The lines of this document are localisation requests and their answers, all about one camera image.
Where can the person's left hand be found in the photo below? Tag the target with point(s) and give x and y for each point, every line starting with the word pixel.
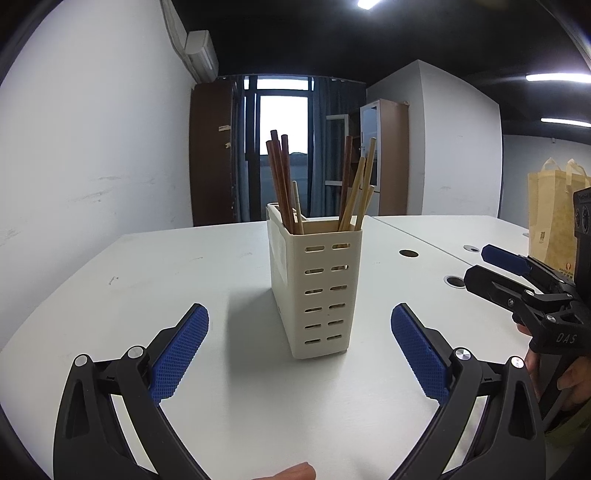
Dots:
pixel 295 473

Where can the brown paper bag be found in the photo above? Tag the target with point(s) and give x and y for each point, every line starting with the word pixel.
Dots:
pixel 551 207

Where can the cream perforated utensil holder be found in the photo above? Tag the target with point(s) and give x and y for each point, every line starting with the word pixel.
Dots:
pixel 323 295

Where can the dark brown wardrobe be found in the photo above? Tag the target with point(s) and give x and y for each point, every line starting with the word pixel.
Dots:
pixel 212 175

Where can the bundle of wooden chopsticks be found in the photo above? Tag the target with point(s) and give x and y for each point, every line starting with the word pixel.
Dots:
pixel 279 177

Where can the white framed window panel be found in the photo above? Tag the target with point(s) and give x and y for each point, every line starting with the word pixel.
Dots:
pixel 337 117

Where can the person's right hand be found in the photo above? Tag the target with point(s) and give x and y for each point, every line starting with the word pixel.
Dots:
pixel 579 383

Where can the white wall conduit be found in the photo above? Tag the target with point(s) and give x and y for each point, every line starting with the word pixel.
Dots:
pixel 175 37

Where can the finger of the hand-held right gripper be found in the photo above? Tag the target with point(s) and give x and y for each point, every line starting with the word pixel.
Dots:
pixel 503 258
pixel 489 285

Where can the wooden glass door cabinet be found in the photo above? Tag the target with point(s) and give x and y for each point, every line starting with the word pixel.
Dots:
pixel 392 157

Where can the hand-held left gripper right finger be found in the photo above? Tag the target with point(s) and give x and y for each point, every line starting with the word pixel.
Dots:
pixel 418 355

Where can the grey curtain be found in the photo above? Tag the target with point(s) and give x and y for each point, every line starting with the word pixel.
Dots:
pixel 334 97

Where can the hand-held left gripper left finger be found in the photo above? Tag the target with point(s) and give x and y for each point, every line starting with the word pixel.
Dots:
pixel 180 355

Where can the ceiling tube light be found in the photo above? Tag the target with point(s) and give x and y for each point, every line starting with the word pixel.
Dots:
pixel 369 3
pixel 565 122
pixel 558 77

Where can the glass balcony door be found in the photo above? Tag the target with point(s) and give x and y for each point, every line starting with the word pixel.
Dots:
pixel 295 120

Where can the white air conditioner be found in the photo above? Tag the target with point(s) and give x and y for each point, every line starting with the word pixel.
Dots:
pixel 201 55

